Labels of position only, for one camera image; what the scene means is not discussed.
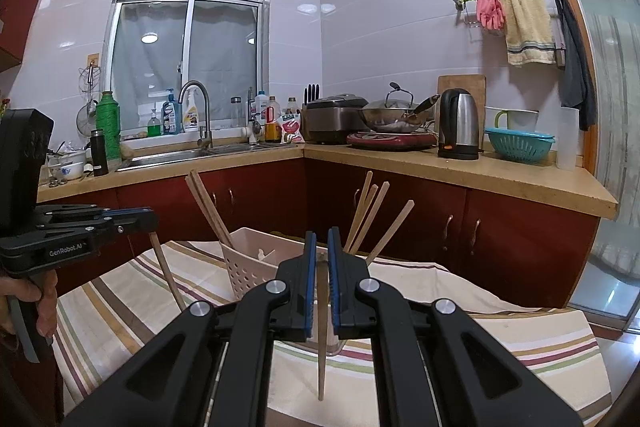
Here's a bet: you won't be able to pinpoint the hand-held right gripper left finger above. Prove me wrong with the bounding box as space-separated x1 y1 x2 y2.
62 232 317 427

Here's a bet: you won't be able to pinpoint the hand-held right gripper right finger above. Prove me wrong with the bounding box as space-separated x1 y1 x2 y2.
327 228 586 427

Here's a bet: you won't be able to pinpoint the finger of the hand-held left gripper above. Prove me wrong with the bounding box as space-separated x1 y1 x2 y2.
36 204 154 221
39 212 160 249

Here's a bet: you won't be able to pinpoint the pink perforated utensil basket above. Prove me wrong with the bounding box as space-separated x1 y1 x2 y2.
219 227 373 355

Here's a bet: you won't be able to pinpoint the person's left hand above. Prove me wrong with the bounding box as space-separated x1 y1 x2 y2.
0 273 59 348

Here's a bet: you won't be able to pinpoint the blue patterned white bowl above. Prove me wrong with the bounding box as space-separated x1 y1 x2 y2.
47 159 86 182

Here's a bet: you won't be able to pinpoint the black flask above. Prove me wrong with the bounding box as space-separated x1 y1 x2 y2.
90 129 110 177

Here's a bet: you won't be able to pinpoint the hanging mesh strainer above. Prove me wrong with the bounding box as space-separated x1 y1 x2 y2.
76 62 101 137

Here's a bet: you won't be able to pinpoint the steel sink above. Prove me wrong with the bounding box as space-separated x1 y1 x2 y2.
117 146 298 170

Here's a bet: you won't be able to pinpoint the green thermos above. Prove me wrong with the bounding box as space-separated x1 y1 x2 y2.
96 91 122 158

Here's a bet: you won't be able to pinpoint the white spray bottle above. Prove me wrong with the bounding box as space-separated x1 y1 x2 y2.
181 88 200 133

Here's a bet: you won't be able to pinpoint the tall steel faucet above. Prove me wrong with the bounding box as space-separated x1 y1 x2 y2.
178 80 214 150

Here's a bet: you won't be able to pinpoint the red induction cooker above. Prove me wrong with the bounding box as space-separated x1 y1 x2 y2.
347 131 439 152

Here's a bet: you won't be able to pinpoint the red white snack bag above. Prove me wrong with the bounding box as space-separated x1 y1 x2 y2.
277 114 305 144

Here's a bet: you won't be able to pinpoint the grey rice cooker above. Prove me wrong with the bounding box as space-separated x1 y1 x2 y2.
303 94 369 144

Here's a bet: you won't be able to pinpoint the cooking oil bottle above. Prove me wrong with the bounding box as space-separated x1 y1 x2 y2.
264 96 282 143

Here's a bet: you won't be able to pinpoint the knife block with knives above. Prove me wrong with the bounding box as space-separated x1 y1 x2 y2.
301 84 321 140

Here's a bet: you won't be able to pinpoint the striped tablecloth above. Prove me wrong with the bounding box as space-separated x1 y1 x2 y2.
52 239 613 427

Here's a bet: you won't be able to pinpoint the steel wok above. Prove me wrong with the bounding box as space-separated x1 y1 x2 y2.
359 94 442 134

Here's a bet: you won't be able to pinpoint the white plastic bottle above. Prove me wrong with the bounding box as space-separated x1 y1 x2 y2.
253 91 271 128

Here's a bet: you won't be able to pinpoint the steel wok lid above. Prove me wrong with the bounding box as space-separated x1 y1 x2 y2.
367 82 424 110

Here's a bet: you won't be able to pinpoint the wooden kitchen countertop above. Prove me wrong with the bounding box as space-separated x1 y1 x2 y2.
37 142 620 221

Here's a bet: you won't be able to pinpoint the steel electric kettle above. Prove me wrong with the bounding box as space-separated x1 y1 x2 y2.
438 88 481 160

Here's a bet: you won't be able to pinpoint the teal colander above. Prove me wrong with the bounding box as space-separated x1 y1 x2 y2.
485 127 556 166

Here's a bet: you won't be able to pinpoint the wooden cutting board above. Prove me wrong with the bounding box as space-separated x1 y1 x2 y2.
437 74 487 148

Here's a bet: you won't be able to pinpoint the white plastic jug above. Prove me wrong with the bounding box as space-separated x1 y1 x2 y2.
556 107 580 172

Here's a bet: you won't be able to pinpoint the pink rubber gloves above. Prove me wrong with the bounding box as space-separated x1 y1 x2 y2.
476 0 506 32

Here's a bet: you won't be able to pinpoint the yellow towel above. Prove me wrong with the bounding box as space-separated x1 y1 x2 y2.
498 0 557 67

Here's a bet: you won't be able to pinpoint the dark grey cloth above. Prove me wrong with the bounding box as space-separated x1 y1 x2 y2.
556 0 597 130

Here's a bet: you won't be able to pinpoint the sliding glass door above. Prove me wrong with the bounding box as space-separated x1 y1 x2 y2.
525 0 640 334

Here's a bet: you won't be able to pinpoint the aluminium frame window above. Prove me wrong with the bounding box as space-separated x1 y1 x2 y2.
107 0 273 134

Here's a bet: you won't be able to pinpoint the white pot green handle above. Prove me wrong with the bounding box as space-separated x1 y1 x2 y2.
484 107 540 133

